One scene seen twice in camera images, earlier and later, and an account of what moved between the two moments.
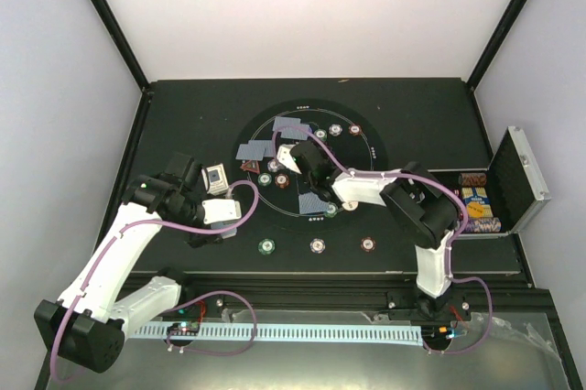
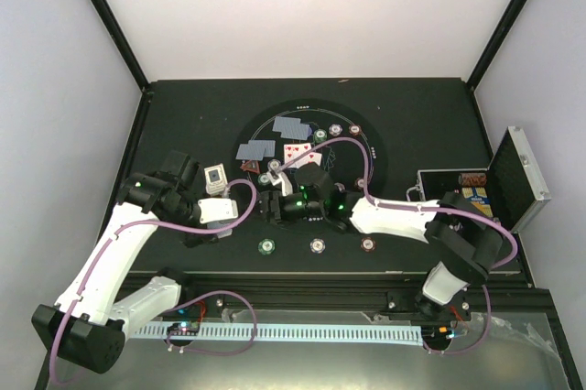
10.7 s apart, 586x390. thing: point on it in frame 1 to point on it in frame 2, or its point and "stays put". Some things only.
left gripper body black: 196,239 stays put
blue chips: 335,130 stays put
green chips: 265,178 stays put
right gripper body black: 324,154 to 300,211
